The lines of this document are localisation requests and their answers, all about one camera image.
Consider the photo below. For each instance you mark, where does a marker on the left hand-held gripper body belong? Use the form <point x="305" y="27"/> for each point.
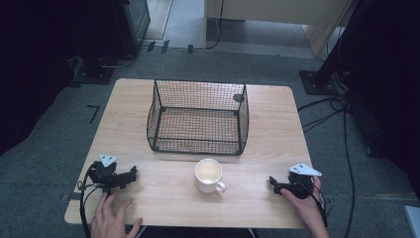
<point x="104" y="174"/>

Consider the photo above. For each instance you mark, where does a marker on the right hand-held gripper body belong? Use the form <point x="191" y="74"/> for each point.
<point x="301" y="180"/>

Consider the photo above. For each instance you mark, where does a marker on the person's right hand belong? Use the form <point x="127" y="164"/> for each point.
<point x="305" y="208"/>

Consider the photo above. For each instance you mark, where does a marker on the person's left hand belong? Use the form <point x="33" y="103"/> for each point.
<point x="110" y="218"/>

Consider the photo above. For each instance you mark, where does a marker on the white cup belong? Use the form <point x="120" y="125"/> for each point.
<point x="208" y="175"/>

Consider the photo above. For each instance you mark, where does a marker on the black stand base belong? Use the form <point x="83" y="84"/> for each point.
<point x="94" y="74"/>
<point x="322" y="82"/>

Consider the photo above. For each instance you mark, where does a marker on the pale flat panel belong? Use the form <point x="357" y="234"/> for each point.
<point x="413" y="221"/>

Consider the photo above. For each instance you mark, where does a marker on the dark curtain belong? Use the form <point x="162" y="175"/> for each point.
<point x="29" y="66"/>
<point x="389" y="82"/>

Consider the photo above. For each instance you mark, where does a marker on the black tape strip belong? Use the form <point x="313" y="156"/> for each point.
<point x="190" y="49"/>

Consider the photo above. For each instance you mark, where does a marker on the black cabinet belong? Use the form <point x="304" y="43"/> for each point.
<point x="132" y="23"/>

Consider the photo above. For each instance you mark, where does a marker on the beige desk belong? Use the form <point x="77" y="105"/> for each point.
<point x="280" y="13"/>

